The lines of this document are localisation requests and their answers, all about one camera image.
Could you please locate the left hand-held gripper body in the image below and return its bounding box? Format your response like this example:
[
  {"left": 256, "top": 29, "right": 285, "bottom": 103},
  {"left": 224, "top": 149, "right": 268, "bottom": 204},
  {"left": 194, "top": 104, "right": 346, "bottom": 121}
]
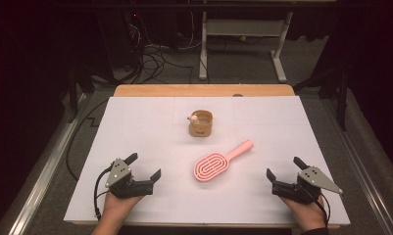
[{"left": 105, "top": 158, "right": 153, "bottom": 200}]

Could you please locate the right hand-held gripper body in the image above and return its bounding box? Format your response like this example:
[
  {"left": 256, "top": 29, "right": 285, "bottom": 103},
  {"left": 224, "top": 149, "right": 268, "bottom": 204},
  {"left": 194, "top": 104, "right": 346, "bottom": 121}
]
[{"left": 271, "top": 165, "right": 344, "bottom": 205}]

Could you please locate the pink hairbrush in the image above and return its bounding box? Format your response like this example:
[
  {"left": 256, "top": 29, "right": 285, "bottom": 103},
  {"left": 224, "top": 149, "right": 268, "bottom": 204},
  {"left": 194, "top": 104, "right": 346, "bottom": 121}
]
[{"left": 193, "top": 139, "right": 255, "bottom": 183}]

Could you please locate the person's left hand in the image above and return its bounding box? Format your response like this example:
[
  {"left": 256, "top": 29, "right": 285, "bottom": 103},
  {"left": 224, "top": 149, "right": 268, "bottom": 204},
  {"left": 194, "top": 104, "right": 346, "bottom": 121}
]
[{"left": 100, "top": 191, "right": 143, "bottom": 228}]

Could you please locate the person's right hand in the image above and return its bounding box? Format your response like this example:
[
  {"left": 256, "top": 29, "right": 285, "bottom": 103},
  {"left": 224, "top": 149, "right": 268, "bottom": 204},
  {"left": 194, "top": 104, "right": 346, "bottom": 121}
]
[{"left": 280, "top": 195, "right": 328, "bottom": 233}]

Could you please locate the white table mat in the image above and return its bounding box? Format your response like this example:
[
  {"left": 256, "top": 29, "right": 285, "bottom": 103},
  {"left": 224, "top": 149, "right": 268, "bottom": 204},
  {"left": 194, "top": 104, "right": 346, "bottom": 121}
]
[{"left": 64, "top": 95, "right": 351, "bottom": 226}]

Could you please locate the wooden cup with small figure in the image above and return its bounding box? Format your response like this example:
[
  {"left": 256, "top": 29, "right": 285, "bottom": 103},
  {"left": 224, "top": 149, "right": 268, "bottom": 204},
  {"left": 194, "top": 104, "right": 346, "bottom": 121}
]
[{"left": 187, "top": 110, "right": 214, "bottom": 138}]

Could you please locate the black metal stand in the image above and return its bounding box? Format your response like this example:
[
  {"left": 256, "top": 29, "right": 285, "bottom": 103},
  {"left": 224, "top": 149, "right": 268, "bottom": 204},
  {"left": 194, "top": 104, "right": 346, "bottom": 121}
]
[
  {"left": 294, "top": 63, "right": 349, "bottom": 131},
  {"left": 68, "top": 63, "right": 95, "bottom": 123}
]

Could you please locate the wooden table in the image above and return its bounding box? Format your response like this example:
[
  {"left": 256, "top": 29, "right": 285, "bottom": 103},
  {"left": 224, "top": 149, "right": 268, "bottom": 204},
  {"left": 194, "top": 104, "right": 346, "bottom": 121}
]
[{"left": 114, "top": 83, "right": 296, "bottom": 98}]

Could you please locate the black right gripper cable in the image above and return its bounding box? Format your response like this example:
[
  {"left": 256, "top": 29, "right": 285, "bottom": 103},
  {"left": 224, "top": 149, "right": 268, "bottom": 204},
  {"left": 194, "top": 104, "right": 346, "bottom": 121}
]
[{"left": 310, "top": 188, "right": 331, "bottom": 226}]

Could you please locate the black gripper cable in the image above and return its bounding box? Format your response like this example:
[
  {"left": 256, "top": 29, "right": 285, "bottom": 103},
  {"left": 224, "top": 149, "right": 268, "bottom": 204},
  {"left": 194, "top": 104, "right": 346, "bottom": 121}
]
[
  {"left": 93, "top": 164, "right": 115, "bottom": 220},
  {"left": 310, "top": 188, "right": 331, "bottom": 226}
]

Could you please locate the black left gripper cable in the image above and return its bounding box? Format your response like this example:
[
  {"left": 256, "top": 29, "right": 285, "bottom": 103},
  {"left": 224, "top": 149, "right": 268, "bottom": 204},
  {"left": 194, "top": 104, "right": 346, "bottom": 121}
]
[{"left": 93, "top": 164, "right": 115, "bottom": 220}]

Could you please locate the metal floor rail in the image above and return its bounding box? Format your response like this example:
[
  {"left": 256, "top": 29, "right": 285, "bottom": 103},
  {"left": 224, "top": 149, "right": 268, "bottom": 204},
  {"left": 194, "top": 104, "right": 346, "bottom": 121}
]
[
  {"left": 7, "top": 93, "right": 88, "bottom": 235},
  {"left": 320, "top": 97, "right": 393, "bottom": 235}
]

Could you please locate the long black floor cable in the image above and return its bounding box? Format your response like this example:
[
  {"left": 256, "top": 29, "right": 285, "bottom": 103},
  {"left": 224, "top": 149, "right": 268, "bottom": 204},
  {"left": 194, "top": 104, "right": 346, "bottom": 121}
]
[{"left": 66, "top": 99, "right": 110, "bottom": 181}]

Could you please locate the tangle of floor cables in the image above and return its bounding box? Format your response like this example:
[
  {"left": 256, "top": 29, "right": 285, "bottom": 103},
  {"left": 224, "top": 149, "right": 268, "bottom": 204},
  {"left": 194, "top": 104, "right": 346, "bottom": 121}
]
[{"left": 126, "top": 13, "right": 205, "bottom": 84}]

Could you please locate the white metal desk frame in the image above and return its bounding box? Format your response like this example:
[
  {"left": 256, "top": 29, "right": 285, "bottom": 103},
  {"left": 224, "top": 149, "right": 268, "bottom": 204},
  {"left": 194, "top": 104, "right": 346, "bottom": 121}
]
[{"left": 198, "top": 11, "right": 294, "bottom": 83}]

